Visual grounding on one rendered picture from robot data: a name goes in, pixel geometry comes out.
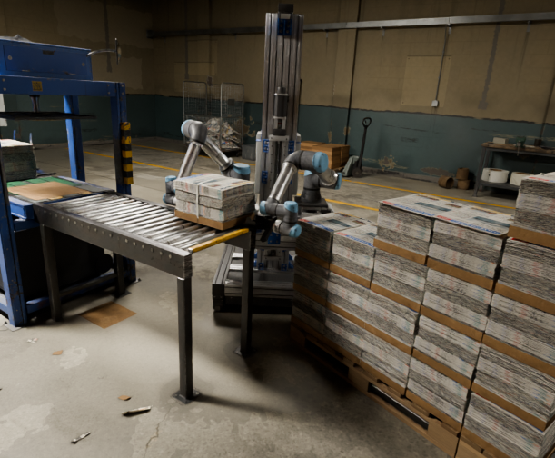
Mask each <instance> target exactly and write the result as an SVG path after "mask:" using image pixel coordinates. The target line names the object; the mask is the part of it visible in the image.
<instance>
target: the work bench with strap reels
mask: <svg viewBox="0 0 555 458"><path fill-rule="evenodd" d="M487 143H493V142H486V143H484V144H481V146H482V151H481V160H480V165H479V170H478V174H477V179H476V184H475V188H474V193H473V195H472V196H473V197H478V196H477V192H478V191H479V192H483V191H482V189H483V186H484V185H485V186H490V187H497V188H503V189H510V190H516V191H519V189H520V183H521V179H522V178H523V177H526V176H531V175H534V174H528V173H522V172H512V173H511V177H510V181H509V180H507V179H508V175H509V171H506V170H502V169H496V168H487V167H488V162H489V158H490V153H491V151H499V152H508V153H516V154H517V153H518V147H514V146H515V145H516V144H496V143H494V144H487ZM486 150H487V154H486V159H485V164H484V168H483V172H482V177H481V170H482V166H483V161H484V156H485V152H486ZM519 154H533V155H542V156H551V157H555V150H550V149H548V150H547V149H541V147H538V146H533V145H526V147H525V148H519ZM479 185H480V190H478V188H479Z"/></svg>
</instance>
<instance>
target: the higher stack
mask: <svg viewBox="0 0 555 458"><path fill-rule="evenodd" d="M541 174H542V173H540V174H538V175H531V176H526V177H523V178H522V179H521V183H520V189H519V195H518V198H517V201H518V202H516V204H517V205H516V207H517V208H516V211H515V212H516V213H515V215H514V222H513V223H511V225H512V226H516V227H519V228H523V229H527V230H531V231H534V232H538V233H542V234H548V235H552V236H555V172H553V173H548V174H544V175H541ZM506 242H507V244H506V247H505V250H504V255H503V256H502V258H503V259H502V261H503V263H502V264H501V265H500V266H501V272H500V279H499V280H498V282H499V284H504V285H507V286H509V287H511V288H514V289H517V290H519V291H522V292H524V293H527V294H531V295H534V296H537V297H539V298H541V299H544V300H547V301H549V302H552V303H555V249H553V248H549V247H546V246H543V245H539V244H534V243H530V242H526V241H523V240H520V239H516V238H513V237H510V238H509V239H507V241H506ZM491 300H492V302H491V306H492V308H491V315H490V318H489V319H488V322H487V326H486V329H485V330H486V332H485V333H486V335H488V336H489V337H491V338H493V339H496V340H498V341H500V342H502V343H504V344H507V345H509V346H511V347H513V348H516V349H518V350H520V351H522V352H524V353H527V354H529V355H531V356H533V357H535V358H537V359H539V360H542V361H543V362H545V363H548V364H550V365H552V366H555V315H554V314H550V313H547V312H544V311H542V310H540V309H538V308H535V307H532V306H530V305H527V304H524V303H521V302H518V301H516V300H513V299H510V298H509V297H506V296H503V295H501V294H497V293H495V294H494V295H493V296H492V299H491ZM479 356H480V357H479V360H478V366H477V371H478V372H477V373H476V378H475V380H474V382H475V383H476V384H478V385H480V386H482V387H484V388H485V389H487V390H489V391H491V392H492V393H495V394H497V395H498V396H499V397H501V398H503V399H505V400H506V401H508V402H510V403H512V404H514V405H516V406H518V407H520V408H521V409H522V410H524V411H526V412H528V413H530V414H532V415H534V416H536V417H538V418H539V419H541V420H542V421H544V422H546V423H547V422H548V421H549V420H550V419H551V418H552V416H553V415H554V414H555V378H554V377H551V376H549V375H547V374H545V373H543V372H541V371H539V370H537V369H535V368H533V367H530V366H528V365H527V364H525V363H522V362H520V361H518V360H516V359H514V358H512V357H510V356H508V355H506V354H504V353H501V352H499V351H497V350H495V349H493V348H491V347H489V346H487V345H485V344H483V345H482V346H481V353H480V354H479ZM468 408H469V409H468V412H467V413H466V414H465V419H464V427H465V428H466V429H468V430H469V431H471V432H473V433H475V434H476V435H478V436H479V437H480V438H482V439H483V440H485V441H486V442H488V443H490V444H491V445H493V446H494V447H496V448H498V449H499V450H501V451H502V452H504V453H506V454H507V455H508V456H509V457H511V458H543V457H544V456H545V454H546V453H547V452H548V450H550V449H551V447H552V445H553V444H555V420H554V421H553V423H552V424H551V425H550V426H549V427H548V428H547V429H546V430H545V431H544V432H543V431H542V430H540V429H538V428H537V427H535V426H533V425H531V424H530V423H527V422H525V421H524V420H522V419H521V418H519V417H518V416H516V415H514V414H512V413H510V412H508V411H506V410H505V409H503V408H501V407H499V406H498V405H497V404H495V403H493V402H491V401H489V400H487V399H486V398H484V397H482V396H480V395H479V394H477V393H475V392H473V393H472V394H471V401H470V405H469V407H468ZM483 450H484V449H483V448H481V447H480V446H479V445H477V444H476V443H474V442H473V441H471V440H470V439H468V438H467V437H465V436H464V435H461V438H460V440H459V446H458V451H457V454H456V457H455V458H497V457H495V456H494V455H492V454H491V453H489V452H487V451H486V450H484V451H483Z"/></svg>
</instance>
